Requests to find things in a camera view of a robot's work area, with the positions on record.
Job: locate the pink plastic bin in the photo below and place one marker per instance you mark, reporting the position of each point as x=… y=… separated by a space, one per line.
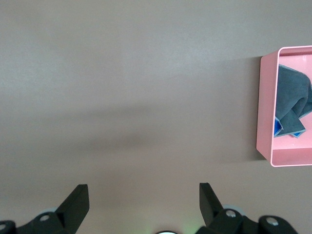
x=265 y=109

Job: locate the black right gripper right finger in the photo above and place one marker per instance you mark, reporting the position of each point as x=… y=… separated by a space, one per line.
x=214 y=219

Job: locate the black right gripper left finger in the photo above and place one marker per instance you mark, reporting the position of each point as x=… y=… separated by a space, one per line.
x=70 y=214

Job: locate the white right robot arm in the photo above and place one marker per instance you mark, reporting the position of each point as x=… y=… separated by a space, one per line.
x=165 y=232

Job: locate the blue cloth with grey trim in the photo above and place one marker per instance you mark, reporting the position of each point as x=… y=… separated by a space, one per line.
x=290 y=97

